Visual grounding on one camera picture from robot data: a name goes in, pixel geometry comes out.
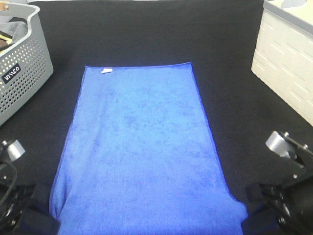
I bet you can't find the grey towel in basket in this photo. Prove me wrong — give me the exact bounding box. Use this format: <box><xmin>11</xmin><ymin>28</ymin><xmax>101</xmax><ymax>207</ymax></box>
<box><xmin>0</xmin><ymin>21</ymin><xmax>28</xmax><ymax>44</ymax></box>

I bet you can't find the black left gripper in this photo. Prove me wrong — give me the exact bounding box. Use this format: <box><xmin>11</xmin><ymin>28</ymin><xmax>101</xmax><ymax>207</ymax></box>
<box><xmin>0</xmin><ymin>184</ymin><xmax>36</xmax><ymax>235</ymax></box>

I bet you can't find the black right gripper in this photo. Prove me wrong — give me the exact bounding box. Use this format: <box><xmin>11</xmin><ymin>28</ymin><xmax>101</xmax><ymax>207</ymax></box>
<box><xmin>245</xmin><ymin>170</ymin><xmax>313</xmax><ymax>235</ymax></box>

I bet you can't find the grey perforated laundry basket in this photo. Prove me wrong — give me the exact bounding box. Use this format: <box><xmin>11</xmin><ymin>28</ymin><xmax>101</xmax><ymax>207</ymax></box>
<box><xmin>0</xmin><ymin>1</ymin><xmax>53</xmax><ymax>124</ymax></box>

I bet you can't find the white plastic storage bin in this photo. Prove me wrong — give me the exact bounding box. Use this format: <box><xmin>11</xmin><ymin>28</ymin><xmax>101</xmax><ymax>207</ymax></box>
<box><xmin>251</xmin><ymin>0</ymin><xmax>313</xmax><ymax>124</ymax></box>

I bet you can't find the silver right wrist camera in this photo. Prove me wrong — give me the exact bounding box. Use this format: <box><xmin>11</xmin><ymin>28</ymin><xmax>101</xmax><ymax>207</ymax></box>
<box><xmin>266</xmin><ymin>131</ymin><xmax>297</xmax><ymax>160</ymax></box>

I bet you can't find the blue microfiber towel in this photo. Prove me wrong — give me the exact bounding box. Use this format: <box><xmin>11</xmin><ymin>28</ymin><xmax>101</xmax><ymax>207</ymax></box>
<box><xmin>49</xmin><ymin>62</ymin><xmax>247</xmax><ymax>235</ymax></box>

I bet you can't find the brown towel in basket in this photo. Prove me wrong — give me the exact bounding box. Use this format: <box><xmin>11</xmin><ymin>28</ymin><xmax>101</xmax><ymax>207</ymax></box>
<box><xmin>0</xmin><ymin>39</ymin><xmax>10</xmax><ymax>51</ymax></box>

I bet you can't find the yellow towel in basket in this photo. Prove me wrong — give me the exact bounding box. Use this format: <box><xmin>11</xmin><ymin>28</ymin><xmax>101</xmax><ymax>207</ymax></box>
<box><xmin>0</xmin><ymin>34</ymin><xmax>12</xmax><ymax>44</ymax></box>

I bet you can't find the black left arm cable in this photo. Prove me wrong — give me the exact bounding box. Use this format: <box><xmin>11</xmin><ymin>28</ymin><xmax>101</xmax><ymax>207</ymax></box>
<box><xmin>0</xmin><ymin>161</ymin><xmax>18</xmax><ymax>209</ymax></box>

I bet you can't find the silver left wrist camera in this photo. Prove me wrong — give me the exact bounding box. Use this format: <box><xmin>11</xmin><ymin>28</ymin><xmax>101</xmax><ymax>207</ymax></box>
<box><xmin>0</xmin><ymin>140</ymin><xmax>25</xmax><ymax>162</ymax></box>

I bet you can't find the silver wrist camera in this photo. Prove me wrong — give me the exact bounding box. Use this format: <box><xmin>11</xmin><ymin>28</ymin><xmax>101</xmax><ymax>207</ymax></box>
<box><xmin>0</xmin><ymin>140</ymin><xmax>25</xmax><ymax>162</ymax></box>
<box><xmin>266</xmin><ymin>131</ymin><xmax>297</xmax><ymax>160</ymax></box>

